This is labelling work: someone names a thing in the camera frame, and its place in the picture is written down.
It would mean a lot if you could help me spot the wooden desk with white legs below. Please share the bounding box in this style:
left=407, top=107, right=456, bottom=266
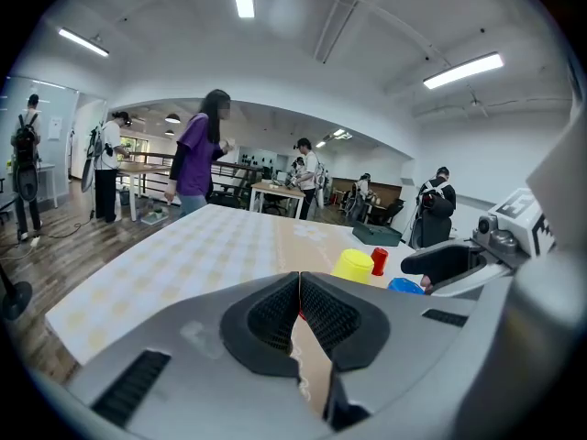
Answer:
left=116, top=160, right=173, bottom=223
left=249, top=180, right=306, bottom=222

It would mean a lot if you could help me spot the person's white shirt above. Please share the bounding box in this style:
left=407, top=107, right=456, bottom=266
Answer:
left=526, top=103, right=587, bottom=256

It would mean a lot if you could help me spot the green floor tray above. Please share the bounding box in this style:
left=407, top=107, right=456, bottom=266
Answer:
left=140, top=208, right=170, bottom=226

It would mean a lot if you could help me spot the yellow paper cup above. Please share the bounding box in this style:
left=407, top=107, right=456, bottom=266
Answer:
left=329, top=247, right=375, bottom=286

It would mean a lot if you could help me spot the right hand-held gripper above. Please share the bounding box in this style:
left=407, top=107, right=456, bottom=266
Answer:
left=400, top=188, right=557, bottom=299

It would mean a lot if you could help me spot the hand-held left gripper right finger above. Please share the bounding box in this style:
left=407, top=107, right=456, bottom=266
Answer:
left=301, top=271, right=505, bottom=440

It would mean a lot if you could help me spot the black round stand base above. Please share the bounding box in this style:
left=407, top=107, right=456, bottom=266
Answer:
left=0, top=263, right=33, bottom=323

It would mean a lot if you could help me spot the black metal railing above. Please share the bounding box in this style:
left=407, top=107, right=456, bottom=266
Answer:
left=116, top=151, right=262, bottom=201

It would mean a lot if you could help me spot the black office chair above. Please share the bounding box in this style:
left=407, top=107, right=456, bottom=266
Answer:
left=263, top=193, right=288, bottom=217
left=208, top=179, right=251, bottom=210

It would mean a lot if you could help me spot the checked flower tablecloth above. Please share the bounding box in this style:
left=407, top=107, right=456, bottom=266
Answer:
left=44, top=203, right=416, bottom=416

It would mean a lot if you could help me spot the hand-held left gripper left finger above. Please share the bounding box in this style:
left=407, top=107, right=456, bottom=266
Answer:
left=68, top=271, right=338, bottom=440

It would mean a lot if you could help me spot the blue paper cup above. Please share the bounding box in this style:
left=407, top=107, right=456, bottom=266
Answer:
left=387, top=277, right=426, bottom=296

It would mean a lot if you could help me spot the dark green box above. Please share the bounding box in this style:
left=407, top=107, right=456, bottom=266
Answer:
left=351, top=221, right=404, bottom=248

